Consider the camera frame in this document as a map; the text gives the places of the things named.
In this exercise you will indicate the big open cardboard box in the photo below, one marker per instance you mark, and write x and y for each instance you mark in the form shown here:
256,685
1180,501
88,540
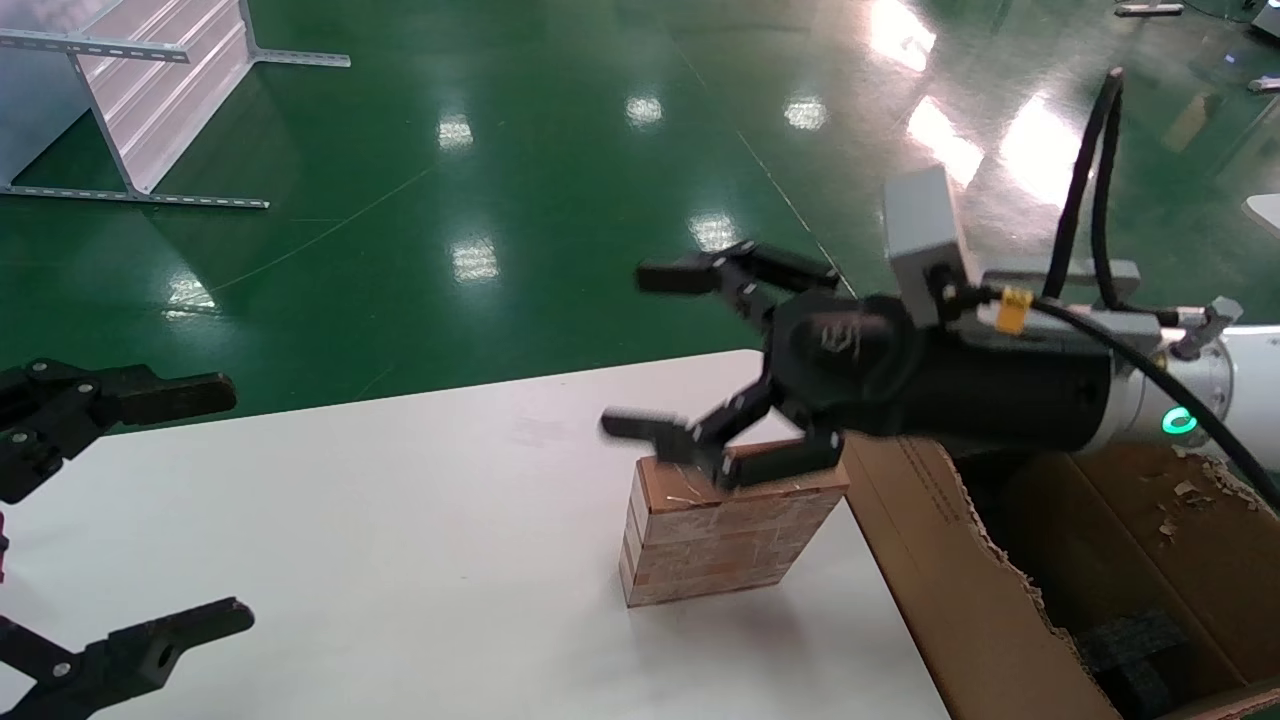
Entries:
960,600

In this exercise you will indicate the white rounded table corner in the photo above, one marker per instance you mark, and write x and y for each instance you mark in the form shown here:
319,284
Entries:
1265,215

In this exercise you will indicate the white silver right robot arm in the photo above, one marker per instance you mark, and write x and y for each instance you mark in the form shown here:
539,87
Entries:
1240,380

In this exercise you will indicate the white machine base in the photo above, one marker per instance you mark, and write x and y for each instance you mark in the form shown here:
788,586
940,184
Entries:
1268,18

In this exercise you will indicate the small brown box with hole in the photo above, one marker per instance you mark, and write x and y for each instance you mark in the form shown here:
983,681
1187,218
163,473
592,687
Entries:
700,545

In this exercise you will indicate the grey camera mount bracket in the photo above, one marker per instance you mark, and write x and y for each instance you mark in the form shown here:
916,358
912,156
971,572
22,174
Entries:
1060,325

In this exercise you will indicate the black foam block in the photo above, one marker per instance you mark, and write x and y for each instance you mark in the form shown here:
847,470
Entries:
1140,650

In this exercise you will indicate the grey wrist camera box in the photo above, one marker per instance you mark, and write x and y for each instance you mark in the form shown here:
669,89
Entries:
920,230

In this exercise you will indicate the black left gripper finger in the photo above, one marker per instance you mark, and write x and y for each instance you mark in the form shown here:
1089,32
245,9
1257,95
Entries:
140,655
120,395

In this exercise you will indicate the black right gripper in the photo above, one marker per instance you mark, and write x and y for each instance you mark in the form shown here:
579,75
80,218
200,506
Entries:
1000,400

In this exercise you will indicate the grey metal partition frame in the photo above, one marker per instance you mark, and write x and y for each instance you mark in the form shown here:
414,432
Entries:
160,100

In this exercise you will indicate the grey metal floor foot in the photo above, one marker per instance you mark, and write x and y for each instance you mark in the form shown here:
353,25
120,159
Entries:
1266,85
1150,9

